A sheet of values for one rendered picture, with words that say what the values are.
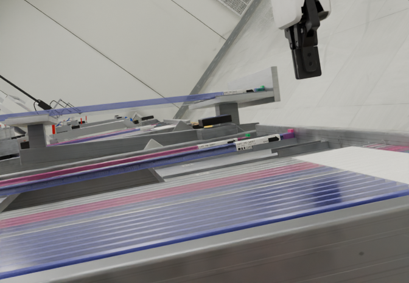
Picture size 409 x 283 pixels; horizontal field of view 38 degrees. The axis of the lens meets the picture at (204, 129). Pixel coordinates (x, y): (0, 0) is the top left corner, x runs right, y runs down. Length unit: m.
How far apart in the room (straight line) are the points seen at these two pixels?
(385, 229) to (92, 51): 8.15
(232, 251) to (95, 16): 8.22
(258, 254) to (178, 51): 8.21
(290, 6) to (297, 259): 0.52
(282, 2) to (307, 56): 0.08
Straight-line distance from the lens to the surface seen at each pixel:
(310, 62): 0.79
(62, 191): 0.95
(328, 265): 0.29
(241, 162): 0.65
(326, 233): 0.29
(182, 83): 8.44
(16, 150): 2.05
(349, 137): 0.62
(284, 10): 0.79
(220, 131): 0.96
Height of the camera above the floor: 0.95
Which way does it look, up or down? 9 degrees down
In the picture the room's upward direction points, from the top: 55 degrees counter-clockwise
